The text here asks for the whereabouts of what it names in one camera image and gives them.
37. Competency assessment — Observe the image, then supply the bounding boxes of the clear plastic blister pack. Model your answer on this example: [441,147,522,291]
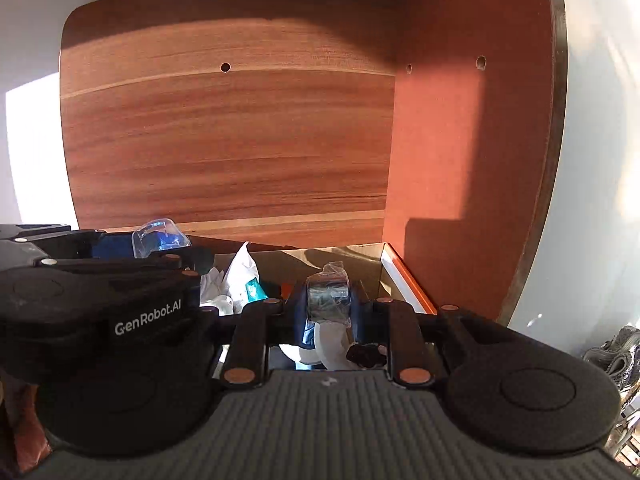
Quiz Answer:
[131,218,191,259]

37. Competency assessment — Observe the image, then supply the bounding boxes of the black tape roll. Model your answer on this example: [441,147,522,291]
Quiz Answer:
[306,261,352,326]

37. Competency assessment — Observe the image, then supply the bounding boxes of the white pill bag teal label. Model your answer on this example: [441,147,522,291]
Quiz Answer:
[200,242,268,315]

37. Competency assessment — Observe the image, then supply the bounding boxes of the orange cardboard storage box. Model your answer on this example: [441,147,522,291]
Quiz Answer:
[211,242,440,361]

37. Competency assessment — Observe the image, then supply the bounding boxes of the white tape roll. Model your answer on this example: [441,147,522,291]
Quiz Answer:
[279,322,355,370]

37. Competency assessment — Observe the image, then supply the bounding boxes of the wooden shelf cabinet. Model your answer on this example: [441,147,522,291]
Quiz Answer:
[60,0,567,323]

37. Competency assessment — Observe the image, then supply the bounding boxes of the shoes on floor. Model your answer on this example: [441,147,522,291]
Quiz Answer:
[582,325,639,393]

